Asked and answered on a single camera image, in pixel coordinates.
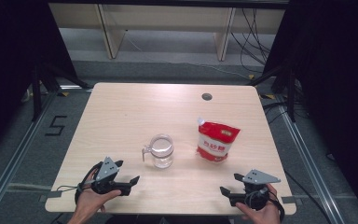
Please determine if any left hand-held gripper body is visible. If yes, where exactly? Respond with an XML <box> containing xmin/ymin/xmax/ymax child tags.
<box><xmin>89</xmin><ymin>156</ymin><xmax>132</xmax><ymax>197</ymax></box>

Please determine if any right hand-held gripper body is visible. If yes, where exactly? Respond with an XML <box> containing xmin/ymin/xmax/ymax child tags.
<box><xmin>229</xmin><ymin>169</ymin><xmax>282</xmax><ymax>211</ymax></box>

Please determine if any red and white sugar bag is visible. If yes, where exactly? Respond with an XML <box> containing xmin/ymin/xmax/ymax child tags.
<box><xmin>196</xmin><ymin>116</ymin><xmax>241</xmax><ymax>163</ymax></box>

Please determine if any clear glass jar with lid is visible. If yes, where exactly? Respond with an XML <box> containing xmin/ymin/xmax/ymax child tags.
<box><xmin>141</xmin><ymin>133</ymin><xmax>175</xmax><ymax>170</ymax></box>

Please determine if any person's left hand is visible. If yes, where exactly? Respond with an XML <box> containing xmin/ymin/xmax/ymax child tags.
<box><xmin>75</xmin><ymin>169</ymin><xmax>122</xmax><ymax>217</ymax></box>

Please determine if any person's right hand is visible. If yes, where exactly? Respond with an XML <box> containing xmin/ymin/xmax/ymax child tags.
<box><xmin>235</xmin><ymin>183</ymin><xmax>282</xmax><ymax>224</ymax></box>

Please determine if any black metal stand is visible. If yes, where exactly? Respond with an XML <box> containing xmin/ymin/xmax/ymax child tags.
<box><xmin>247</xmin><ymin>63</ymin><xmax>298</xmax><ymax>123</ymax></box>
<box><xmin>30</xmin><ymin>62</ymin><xmax>91</xmax><ymax>122</ymax></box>

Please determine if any black curtain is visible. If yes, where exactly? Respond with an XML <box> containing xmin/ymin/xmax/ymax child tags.
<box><xmin>262</xmin><ymin>0</ymin><xmax>358</xmax><ymax>216</ymax></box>
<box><xmin>0</xmin><ymin>0</ymin><xmax>78</xmax><ymax>160</ymax></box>

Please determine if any beige wooden shelf unit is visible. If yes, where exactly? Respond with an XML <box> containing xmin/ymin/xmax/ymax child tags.
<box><xmin>48</xmin><ymin>3</ymin><xmax>285</xmax><ymax>62</ymax></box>

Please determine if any right hand-held gripper cable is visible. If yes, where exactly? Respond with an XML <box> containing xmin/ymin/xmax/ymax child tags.
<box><xmin>250</xmin><ymin>186</ymin><xmax>285</xmax><ymax>222</ymax></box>

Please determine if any hand-held gripper cable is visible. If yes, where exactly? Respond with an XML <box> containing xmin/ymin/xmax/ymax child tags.
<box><xmin>56</xmin><ymin>161</ymin><xmax>104</xmax><ymax>204</ymax></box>
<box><xmin>250</xmin><ymin>186</ymin><xmax>285</xmax><ymax>222</ymax></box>

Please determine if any left hand-held gripper cable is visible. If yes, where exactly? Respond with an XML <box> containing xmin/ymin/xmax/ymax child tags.
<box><xmin>56</xmin><ymin>161</ymin><xmax>104</xmax><ymax>204</ymax></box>

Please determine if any black floor cable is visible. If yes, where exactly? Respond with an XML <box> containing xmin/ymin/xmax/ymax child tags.
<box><xmin>283</xmin><ymin>169</ymin><xmax>334</xmax><ymax>224</ymax></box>

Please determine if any aluminium floor rail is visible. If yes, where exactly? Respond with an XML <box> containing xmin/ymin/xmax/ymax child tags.
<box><xmin>274</xmin><ymin>96</ymin><xmax>347</xmax><ymax>224</ymax></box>
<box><xmin>0</xmin><ymin>90</ymin><xmax>59</xmax><ymax>224</ymax></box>

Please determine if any thin white floor cable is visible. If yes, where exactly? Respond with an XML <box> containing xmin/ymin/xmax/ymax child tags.
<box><xmin>124</xmin><ymin>31</ymin><xmax>252</xmax><ymax>79</ymax></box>

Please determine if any bundle of black cables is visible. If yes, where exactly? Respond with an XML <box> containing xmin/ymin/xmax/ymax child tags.
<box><xmin>230</xmin><ymin>7</ymin><xmax>275</xmax><ymax>75</ymax></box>

